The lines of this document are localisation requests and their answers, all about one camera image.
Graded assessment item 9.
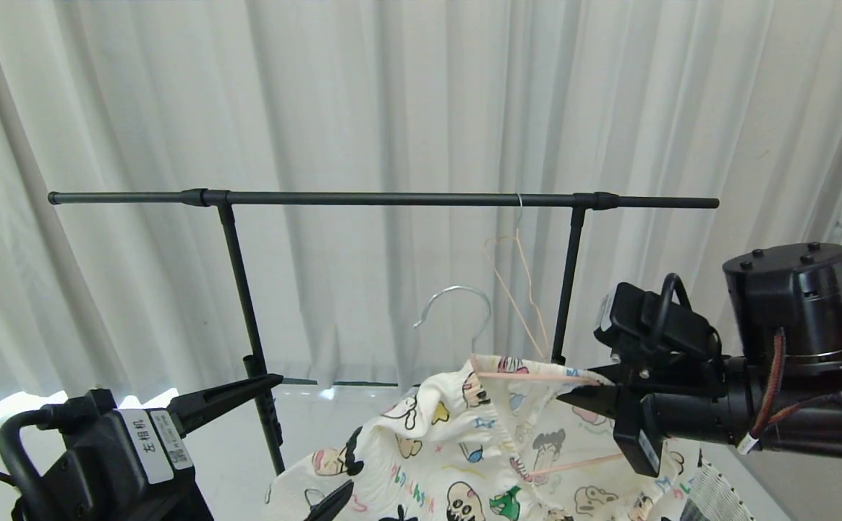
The pink clothes hanger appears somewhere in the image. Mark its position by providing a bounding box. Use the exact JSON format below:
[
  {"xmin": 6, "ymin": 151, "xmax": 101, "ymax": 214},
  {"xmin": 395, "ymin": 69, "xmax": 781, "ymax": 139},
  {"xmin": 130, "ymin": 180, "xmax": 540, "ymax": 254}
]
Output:
[
  {"xmin": 483, "ymin": 192, "xmax": 549, "ymax": 361},
  {"xmin": 412, "ymin": 285, "xmax": 629, "ymax": 485}
]

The cream printed garment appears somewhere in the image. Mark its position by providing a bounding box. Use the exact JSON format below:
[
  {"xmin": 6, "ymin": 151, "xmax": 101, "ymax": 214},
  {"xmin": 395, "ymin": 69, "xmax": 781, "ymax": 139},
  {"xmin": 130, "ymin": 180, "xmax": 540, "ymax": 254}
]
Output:
[{"xmin": 265, "ymin": 352, "xmax": 705, "ymax": 521}]

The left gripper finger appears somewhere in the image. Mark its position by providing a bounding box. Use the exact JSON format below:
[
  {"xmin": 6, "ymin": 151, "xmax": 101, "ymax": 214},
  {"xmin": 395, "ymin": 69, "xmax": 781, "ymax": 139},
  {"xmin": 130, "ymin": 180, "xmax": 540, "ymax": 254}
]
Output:
[
  {"xmin": 303, "ymin": 478, "xmax": 356, "ymax": 521},
  {"xmin": 166, "ymin": 373, "xmax": 285, "ymax": 438}
]

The white curtain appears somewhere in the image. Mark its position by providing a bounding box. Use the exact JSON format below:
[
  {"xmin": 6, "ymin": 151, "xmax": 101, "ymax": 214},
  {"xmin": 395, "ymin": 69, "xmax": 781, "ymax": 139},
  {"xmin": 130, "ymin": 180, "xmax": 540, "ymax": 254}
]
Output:
[{"xmin": 0, "ymin": 0, "xmax": 842, "ymax": 407}]

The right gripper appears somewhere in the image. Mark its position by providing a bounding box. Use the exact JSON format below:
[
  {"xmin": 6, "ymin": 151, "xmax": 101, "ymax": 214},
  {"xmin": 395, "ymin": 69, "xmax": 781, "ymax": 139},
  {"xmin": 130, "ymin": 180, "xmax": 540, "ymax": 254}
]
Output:
[{"xmin": 612, "ymin": 390, "xmax": 752, "ymax": 478}]

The black clothes rack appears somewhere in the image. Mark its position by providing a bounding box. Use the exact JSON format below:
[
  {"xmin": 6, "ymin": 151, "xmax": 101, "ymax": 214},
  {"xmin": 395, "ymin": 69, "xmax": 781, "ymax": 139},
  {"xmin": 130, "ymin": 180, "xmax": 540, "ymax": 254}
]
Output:
[{"xmin": 48, "ymin": 189, "xmax": 720, "ymax": 477}]

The black cable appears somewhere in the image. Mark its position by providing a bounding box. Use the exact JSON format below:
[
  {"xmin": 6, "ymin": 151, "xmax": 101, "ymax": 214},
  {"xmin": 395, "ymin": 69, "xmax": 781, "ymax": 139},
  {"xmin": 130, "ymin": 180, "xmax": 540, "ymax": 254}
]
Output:
[{"xmin": 0, "ymin": 408, "xmax": 67, "ymax": 521}]

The white laundry basket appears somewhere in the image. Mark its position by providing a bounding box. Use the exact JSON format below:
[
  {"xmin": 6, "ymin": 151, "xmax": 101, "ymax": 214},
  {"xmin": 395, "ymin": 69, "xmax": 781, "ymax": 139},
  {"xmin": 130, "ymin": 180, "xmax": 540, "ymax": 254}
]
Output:
[{"xmin": 677, "ymin": 462, "xmax": 744, "ymax": 521}]

